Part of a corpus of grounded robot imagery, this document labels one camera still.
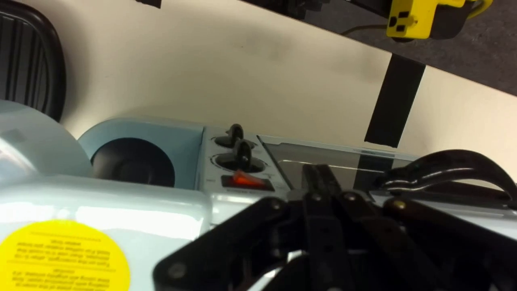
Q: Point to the red rocker power switch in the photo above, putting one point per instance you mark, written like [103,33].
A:
[244,180]

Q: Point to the yellow clamp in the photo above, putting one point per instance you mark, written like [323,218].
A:
[416,19]

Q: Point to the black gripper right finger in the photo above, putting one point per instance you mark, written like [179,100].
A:
[408,243]

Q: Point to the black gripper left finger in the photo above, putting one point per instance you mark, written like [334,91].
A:
[258,237]

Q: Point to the light blue toaster oven station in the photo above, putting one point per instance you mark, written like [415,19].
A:
[150,208]

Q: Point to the wide black tape strip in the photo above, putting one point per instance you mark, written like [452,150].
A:
[395,100]

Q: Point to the black ribbed grill tray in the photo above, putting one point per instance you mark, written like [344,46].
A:
[25,59]

